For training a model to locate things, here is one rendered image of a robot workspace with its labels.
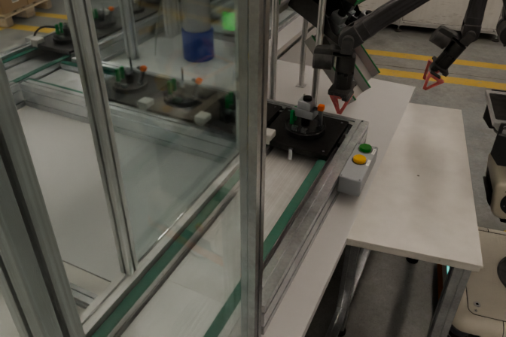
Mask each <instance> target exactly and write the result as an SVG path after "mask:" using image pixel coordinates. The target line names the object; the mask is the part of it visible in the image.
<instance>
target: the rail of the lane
mask: <svg viewBox="0 0 506 337"><path fill-rule="evenodd" d="M368 124H369V122H368V121H365V120H359V119H356V121H355V122H354V124H353V125H352V128H351V129H350V130H349V132H348V134H347V135H346V136H345V135H342V137H341V138H340V140H339V141H338V143H337V147H338V150H337V152H336V153H335V155H334V157H333V158H332V160H331V161H330V163H329V165H328V167H327V168H326V169H325V171H324V173H323V175H322V176H321V178H320V179H319V181H318V183H317V184H316V186H315V188H314V189H313V191H312V192H311V194H310V195H309V198H308V199H307V201H306V202H305V204H304V206H303V207H302V208H301V210H300V212H299V214H298V215H297V217H296V218H295V220H294V222H293V223H292V225H291V227H290V229H289V230H288V231H287V233H286V235H285V237H284V238H283V239H282V242H281V243H280V245H279V246H278V248H277V249H276V252H275V253H274V255H273V256H272V258H271V259H270V261H269V262H268V264H267V266H266V268H265V269H264V271H263V278H262V306H261V335H264V333H265V332H266V330H267V328H268V326H269V325H270V322H271V320H272V319H273V317H274V315H275V313H276V311H277V309H278V307H279V306H280V304H281V302H282V300H283V298H284V296H285V294H286V293H287V291H288V288H289V287H290V285H291V283H292V281H293V280H294V277H295V275H296V274H297V272H298V270H299V268H300V266H301V264H302V262H303V261H304V259H305V257H306V255H307V253H308V251H309V249H310V248H311V246H312V243H313V242H314V240H315V238H316V236H317V235H318V233H319V230H320V229H321V227H322V225H323V223H324V221H325V219H326V217H327V216H328V214H329V212H330V210H331V208H332V206H333V204H334V203H335V201H336V199H337V197H338V195H339V193H340V192H339V191H337V185H338V178H339V175H340V173H341V171H342V170H343V167H344V165H345V164H346V162H347V160H348V159H349V157H350V155H351V153H352V152H353V150H354V148H355V146H356V144H357V143H362V144H365V142H366V137H367V129H368Z"/></svg>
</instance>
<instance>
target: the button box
mask: <svg viewBox="0 0 506 337"><path fill-rule="evenodd" d="M360 144H361V143H357V144H356V146H355V148H354V150H353V152H352V153H351V155H350V157H349V159H348V160H347V162H346V164H345V165H344V167H343V170H342V171H341V173H340V175H339V178H338V185H337V191H339V192H341V193H346V194H349V195H352V196H357V197H359V196H360V194H361V191H362V189H363V187H364V185H365V183H366V181H367V179H368V177H369V174H370V172H371V170H372V168H373V166H374V164H375V162H376V155H377V151H378V147H374V146H371V147H372V150H371V152H369V153H365V152H362V151H360V150H359V146H360ZM357 154H361V155H363V156H365V157H366V162H365V163H363V164H358V163H356V162H354V161H353V156H354V155H357Z"/></svg>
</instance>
